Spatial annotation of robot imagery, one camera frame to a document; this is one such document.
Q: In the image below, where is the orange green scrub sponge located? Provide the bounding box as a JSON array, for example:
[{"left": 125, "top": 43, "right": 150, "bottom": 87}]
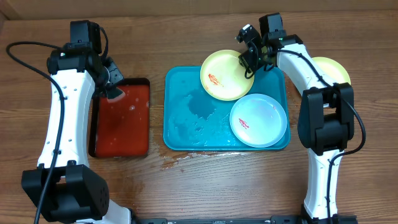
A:
[{"left": 107, "top": 92, "right": 126, "bottom": 103}]

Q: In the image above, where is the teal plastic serving tray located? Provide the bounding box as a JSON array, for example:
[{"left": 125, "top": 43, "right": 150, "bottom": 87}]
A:
[{"left": 163, "top": 66, "right": 290, "bottom": 151}]

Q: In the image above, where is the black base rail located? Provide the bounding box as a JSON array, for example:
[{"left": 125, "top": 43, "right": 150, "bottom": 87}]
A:
[{"left": 132, "top": 215, "right": 358, "bottom": 224}]

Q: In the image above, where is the light blue plate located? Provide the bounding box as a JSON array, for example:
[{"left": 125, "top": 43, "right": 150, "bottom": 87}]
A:
[{"left": 229, "top": 93, "right": 287, "bottom": 148}]

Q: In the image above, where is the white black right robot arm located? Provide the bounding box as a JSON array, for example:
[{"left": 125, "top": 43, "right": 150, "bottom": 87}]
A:
[{"left": 235, "top": 24, "right": 358, "bottom": 223}]

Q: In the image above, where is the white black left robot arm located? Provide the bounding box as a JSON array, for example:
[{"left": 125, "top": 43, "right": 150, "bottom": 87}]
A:
[{"left": 21, "top": 41, "right": 135, "bottom": 223}]

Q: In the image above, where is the yellow-green plate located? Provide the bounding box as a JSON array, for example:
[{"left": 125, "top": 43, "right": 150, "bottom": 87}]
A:
[
  {"left": 200, "top": 50, "right": 254, "bottom": 101},
  {"left": 312, "top": 57, "right": 351, "bottom": 84}
]

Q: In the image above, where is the black tray with red water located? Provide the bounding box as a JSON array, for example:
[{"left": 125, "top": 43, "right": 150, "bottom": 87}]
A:
[{"left": 88, "top": 78, "right": 150, "bottom": 158}]

